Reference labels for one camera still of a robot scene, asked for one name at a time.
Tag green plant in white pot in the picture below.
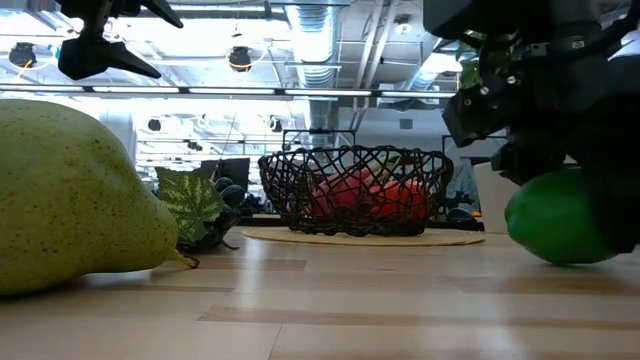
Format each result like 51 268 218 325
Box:
457 29 524 235

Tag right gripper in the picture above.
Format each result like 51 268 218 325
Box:
442 19 640 256

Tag black computer monitor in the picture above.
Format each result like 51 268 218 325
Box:
200 157 251 194

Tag green lime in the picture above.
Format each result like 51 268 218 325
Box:
503 167 621 266

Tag black grapes with leaf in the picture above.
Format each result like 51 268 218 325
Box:
153 166 247 253

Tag green pear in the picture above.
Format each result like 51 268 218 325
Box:
0 98 200 297

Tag large smooth silver duct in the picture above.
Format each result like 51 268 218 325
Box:
399 49 466 104

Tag long ceiling light bar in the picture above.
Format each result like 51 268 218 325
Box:
0 83 457 100

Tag round woven straw mat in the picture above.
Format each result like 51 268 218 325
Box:
241 226 486 248

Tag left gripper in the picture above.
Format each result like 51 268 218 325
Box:
54 0 185 82

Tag dark brown wire basket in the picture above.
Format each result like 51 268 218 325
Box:
257 144 455 238

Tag silver ribbed ventilation duct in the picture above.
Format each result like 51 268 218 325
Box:
284 0 346 146

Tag pink dragon fruit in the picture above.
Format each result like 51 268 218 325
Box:
304 152 416 216

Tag black round ceiling lamp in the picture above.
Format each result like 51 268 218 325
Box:
8 42 37 69
228 45 253 73

